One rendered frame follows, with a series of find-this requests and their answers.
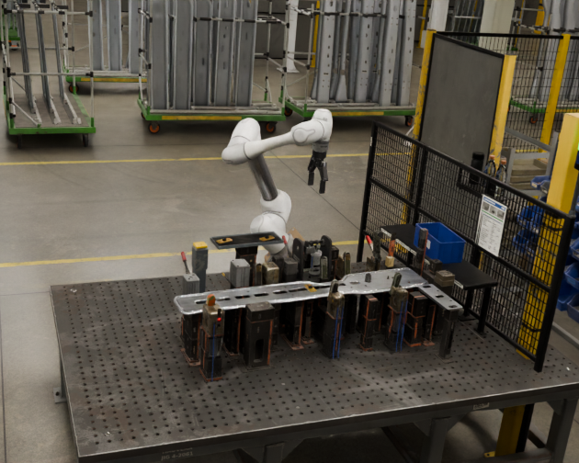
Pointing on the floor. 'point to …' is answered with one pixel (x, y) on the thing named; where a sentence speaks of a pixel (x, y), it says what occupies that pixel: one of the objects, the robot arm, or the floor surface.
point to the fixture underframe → (264, 449)
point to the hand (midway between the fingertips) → (316, 186)
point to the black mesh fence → (477, 246)
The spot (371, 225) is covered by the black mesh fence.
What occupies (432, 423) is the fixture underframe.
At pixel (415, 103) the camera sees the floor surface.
